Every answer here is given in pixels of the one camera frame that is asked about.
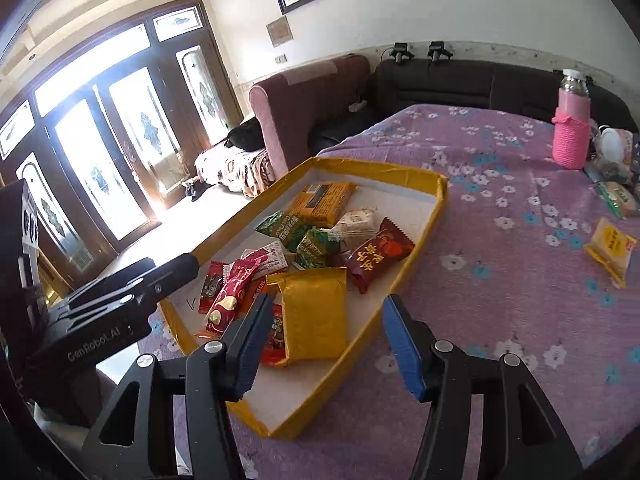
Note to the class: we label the patterned blanket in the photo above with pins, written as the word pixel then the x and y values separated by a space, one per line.
pixel 230 170

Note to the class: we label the white and red sachet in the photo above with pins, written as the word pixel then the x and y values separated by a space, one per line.
pixel 272 255

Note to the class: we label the maroon armchair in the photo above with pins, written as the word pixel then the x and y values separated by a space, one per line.
pixel 310 105

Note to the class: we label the yellow-edged cardboard box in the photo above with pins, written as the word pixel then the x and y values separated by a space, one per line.
pixel 395 210

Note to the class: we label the orange snack packet dark label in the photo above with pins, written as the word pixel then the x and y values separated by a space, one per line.
pixel 325 202

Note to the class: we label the pink knit-sleeved bottle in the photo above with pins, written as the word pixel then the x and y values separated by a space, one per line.
pixel 572 135

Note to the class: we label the white wall switch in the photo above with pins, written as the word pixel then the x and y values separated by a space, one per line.
pixel 282 58

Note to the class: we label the red chip packet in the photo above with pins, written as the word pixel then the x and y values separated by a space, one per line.
pixel 232 292

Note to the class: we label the glass panel doors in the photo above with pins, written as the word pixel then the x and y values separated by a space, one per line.
pixel 125 125

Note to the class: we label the purple floral tablecloth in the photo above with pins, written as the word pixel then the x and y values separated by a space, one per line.
pixel 500 260

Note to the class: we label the black shoes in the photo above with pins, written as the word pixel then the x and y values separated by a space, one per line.
pixel 195 191

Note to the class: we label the round rice cracker packet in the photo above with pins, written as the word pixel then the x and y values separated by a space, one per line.
pixel 620 199

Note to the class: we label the green pea snack packet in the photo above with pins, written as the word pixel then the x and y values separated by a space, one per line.
pixel 315 249
pixel 282 227

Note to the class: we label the white tape roll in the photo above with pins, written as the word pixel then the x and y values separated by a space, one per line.
pixel 614 144

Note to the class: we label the black bag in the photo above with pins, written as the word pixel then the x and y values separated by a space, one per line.
pixel 245 136

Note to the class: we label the beige cracker packet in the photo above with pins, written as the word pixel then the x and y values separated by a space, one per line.
pixel 355 221

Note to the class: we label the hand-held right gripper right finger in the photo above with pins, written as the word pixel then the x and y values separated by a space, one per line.
pixel 402 345

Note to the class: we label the dark red gold-print snack packet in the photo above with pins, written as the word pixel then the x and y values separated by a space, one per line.
pixel 380 255

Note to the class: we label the small dark red snack packet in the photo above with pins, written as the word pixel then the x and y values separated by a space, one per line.
pixel 212 285

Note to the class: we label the small clear yellow packet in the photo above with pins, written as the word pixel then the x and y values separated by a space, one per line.
pixel 607 247

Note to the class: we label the black charger device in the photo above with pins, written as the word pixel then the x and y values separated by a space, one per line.
pixel 401 52
pixel 439 52

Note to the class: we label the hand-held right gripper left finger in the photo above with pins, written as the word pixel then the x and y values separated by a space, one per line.
pixel 255 345

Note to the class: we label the black sofa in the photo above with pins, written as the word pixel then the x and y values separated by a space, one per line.
pixel 475 85

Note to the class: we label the small framed wall picture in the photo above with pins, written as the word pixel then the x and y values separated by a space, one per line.
pixel 278 31

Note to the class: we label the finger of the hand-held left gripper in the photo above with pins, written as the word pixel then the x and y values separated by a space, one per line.
pixel 110 280
pixel 170 275

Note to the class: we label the plain yellow snack packet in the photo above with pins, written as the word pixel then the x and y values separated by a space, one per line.
pixel 312 315

